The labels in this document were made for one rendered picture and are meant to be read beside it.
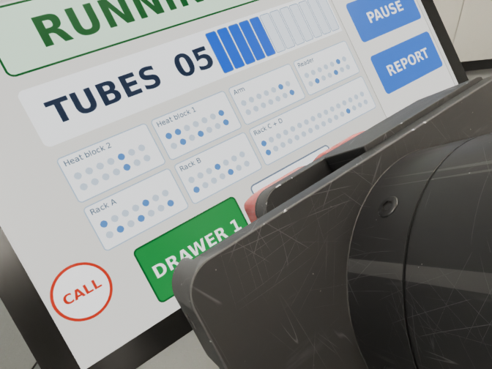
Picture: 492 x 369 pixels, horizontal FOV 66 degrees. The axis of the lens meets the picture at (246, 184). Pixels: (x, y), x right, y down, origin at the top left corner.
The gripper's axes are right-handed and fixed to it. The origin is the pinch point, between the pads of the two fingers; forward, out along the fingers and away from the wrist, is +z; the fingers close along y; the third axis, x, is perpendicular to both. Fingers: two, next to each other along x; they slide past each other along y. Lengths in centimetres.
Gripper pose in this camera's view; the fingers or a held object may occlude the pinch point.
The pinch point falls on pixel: (267, 253)
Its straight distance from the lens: 16.7
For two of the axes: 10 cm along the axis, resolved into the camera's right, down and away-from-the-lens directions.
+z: -3.9, 1.1, 9.1
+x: 4.6, 8.9, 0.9
